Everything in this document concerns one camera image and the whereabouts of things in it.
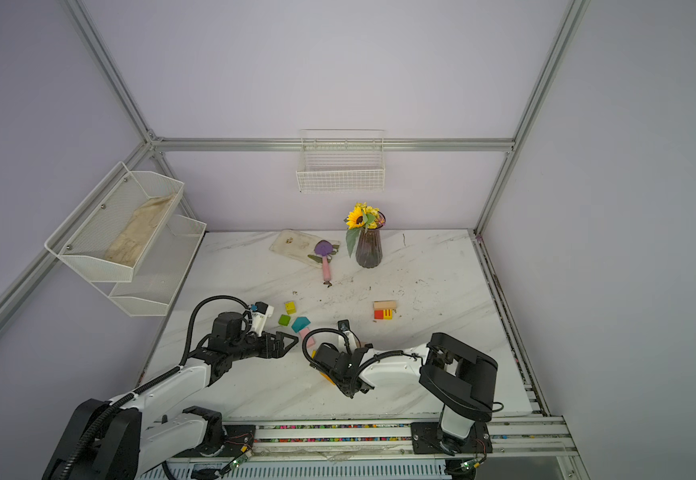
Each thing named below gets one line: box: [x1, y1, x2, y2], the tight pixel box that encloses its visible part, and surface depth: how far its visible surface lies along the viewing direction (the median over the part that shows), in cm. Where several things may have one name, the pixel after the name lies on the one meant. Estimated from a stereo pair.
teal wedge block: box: [291, 316, 311, 333], surface depth 97 cm
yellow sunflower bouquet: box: [343, 202, 386, 258], surface depth 94 cm
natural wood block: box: [373, 300, 397, 310], surface depth 100 cm
